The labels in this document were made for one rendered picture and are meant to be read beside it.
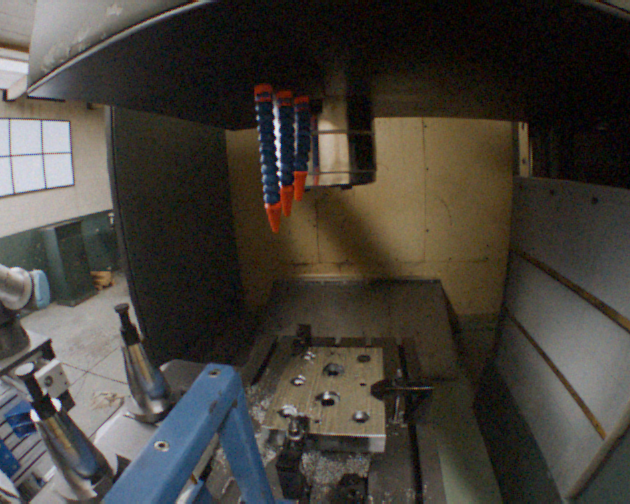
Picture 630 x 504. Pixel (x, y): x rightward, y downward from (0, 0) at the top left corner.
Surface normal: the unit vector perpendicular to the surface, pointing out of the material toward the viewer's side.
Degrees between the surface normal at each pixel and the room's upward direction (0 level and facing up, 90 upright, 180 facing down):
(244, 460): 90
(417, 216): 90
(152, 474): 0
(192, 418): 0
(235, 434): 90
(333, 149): 90
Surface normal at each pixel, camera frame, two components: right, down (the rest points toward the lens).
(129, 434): -0.06, -0.96
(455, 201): -0.16, 0.26
